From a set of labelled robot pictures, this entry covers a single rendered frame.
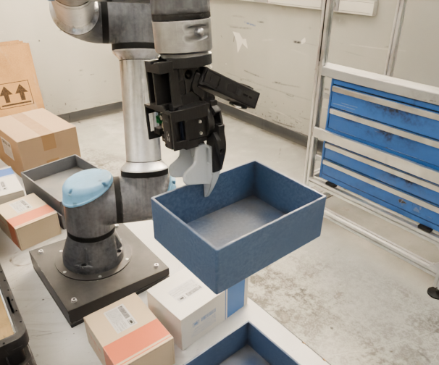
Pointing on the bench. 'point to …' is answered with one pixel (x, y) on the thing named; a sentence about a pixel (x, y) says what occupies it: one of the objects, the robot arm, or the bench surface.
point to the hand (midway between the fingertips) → (207, 186)
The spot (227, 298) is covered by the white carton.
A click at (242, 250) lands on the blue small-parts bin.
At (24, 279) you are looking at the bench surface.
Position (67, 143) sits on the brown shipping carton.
